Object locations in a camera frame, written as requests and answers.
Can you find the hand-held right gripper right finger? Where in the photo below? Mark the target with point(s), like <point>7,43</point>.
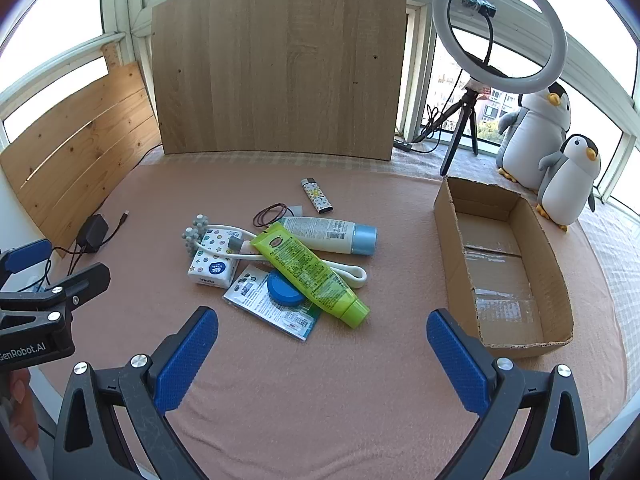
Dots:
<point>457,365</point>

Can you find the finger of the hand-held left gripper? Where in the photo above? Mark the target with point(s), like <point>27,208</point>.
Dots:
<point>30,256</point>
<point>87,280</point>

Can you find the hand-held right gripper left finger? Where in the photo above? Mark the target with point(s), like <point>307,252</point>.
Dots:
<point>187,355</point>

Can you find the clear plastic packet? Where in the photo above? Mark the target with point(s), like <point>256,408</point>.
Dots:
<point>255,300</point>

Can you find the dotted tissue pack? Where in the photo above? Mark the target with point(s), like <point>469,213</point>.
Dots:
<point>210,260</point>

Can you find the cardboard box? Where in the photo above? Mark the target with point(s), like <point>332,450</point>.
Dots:
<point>500,270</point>

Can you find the blue round lid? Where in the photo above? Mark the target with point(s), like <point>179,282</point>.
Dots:
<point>282,292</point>

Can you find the small pink bottle grey cap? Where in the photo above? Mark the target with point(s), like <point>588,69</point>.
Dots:
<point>234,246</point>

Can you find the white massage roller grey balls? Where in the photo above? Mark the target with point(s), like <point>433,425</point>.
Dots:
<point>350,272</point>

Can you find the green tube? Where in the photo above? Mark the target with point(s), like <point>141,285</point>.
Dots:
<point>305,270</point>

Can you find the white tube with blue cap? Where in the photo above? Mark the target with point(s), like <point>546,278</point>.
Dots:
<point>325,232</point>

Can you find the person's left hand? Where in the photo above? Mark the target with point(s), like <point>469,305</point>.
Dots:
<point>20,405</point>

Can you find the black power adapter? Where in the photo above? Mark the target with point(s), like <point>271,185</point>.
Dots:
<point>92,232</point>

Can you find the pine slat panel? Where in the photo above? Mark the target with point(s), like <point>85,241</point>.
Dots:
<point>75,160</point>

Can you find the pink blanket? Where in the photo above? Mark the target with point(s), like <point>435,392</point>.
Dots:
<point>300,400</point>

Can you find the translucent plastic piece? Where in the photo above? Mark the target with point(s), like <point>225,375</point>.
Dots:
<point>296,210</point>

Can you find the checked cloth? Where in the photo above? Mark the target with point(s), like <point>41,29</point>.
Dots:
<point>415,166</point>

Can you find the patterned lighter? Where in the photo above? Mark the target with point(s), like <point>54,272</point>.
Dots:
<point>317,196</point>

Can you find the small penguin plush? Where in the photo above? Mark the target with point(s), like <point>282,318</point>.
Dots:
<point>567,185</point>

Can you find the large penguin plush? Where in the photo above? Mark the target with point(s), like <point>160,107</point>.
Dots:
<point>532,135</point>

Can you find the large wooden board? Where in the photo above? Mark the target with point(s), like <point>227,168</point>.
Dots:
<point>280,60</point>

